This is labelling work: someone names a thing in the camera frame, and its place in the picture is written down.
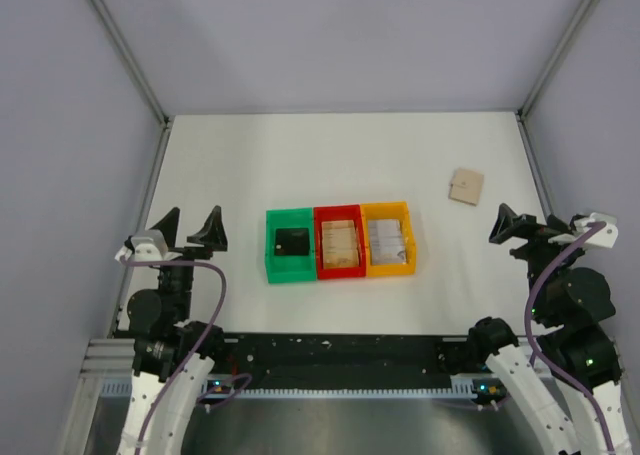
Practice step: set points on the silver cards stack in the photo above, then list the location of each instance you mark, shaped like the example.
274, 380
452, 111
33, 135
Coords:
386, 241

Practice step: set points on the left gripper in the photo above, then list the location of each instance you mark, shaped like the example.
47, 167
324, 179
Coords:
189, 250

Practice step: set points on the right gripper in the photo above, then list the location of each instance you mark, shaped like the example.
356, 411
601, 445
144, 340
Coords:
531, 232

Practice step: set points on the right aluminium frame post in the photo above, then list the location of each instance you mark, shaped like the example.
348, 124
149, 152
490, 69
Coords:
561, 49

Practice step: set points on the left aluminium frame post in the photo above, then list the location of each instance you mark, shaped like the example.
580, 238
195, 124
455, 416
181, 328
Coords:
128, 60

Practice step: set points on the aluminium frame post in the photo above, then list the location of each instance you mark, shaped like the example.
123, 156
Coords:
128, 60
561, 49

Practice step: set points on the black cards stack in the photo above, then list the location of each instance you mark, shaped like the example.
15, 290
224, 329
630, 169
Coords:
292, 242

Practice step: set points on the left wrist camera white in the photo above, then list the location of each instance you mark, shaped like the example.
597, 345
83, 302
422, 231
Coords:
145, 246

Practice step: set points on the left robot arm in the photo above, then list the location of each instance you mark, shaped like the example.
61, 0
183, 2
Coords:
173, 354

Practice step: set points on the red plastic bin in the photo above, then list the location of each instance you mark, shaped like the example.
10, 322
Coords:
332, 213

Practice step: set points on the yellow plastic bin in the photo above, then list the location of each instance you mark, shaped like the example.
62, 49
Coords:
390, 210

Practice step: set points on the green plastic bin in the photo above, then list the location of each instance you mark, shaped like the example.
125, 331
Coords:
289, 269

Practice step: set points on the grey slotted cable duct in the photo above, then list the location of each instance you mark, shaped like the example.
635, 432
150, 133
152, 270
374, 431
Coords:
462, 389

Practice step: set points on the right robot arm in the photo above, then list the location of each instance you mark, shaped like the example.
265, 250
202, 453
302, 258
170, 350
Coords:
566, 380

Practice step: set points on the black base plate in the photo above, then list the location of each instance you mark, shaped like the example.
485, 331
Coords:
335, 362

